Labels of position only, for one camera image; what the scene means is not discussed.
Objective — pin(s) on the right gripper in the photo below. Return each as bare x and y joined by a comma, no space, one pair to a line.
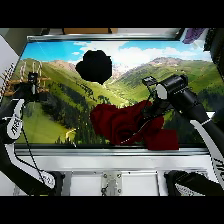
156,107

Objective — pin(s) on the dark red garment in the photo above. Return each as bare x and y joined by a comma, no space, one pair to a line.
116,125

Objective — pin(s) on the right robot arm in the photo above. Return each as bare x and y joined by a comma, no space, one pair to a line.
186,100

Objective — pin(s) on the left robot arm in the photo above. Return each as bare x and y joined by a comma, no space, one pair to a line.
13,123

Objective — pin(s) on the black garment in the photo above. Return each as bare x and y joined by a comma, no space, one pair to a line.
95,66

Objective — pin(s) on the purple garment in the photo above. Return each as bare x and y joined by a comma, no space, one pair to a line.
192,35

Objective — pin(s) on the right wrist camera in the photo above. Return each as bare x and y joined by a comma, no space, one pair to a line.
149,81

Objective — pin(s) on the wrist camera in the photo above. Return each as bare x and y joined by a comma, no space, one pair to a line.
33,81
149,81

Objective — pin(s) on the silver frame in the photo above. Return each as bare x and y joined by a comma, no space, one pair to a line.
111,182

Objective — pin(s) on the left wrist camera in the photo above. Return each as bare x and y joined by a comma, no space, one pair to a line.
33,81

